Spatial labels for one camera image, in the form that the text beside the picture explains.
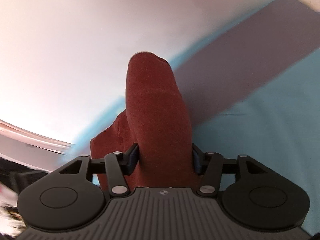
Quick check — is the red knit sweater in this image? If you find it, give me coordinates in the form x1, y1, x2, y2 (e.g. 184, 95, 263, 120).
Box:
90, 52, 200, 190

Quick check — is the blue and mauve bed sheet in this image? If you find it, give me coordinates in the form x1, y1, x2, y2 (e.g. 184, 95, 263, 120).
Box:
66, 0, 319, 233

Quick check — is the pink window frame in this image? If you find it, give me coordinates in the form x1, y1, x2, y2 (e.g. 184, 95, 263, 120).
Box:
1, 120, 73, 154

